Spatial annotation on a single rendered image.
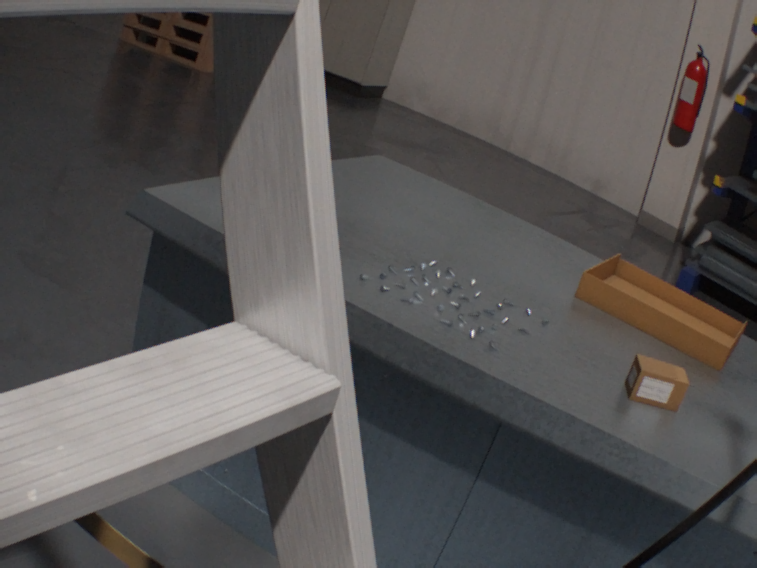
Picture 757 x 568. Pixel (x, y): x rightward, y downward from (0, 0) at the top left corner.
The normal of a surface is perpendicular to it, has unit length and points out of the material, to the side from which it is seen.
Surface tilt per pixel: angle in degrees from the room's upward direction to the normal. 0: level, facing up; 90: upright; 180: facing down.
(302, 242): 92
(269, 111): 92
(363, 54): 90
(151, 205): 67
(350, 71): 90
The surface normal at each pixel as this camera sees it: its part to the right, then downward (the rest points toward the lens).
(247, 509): -0.51, 0.15
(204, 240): -0.37, -0.21
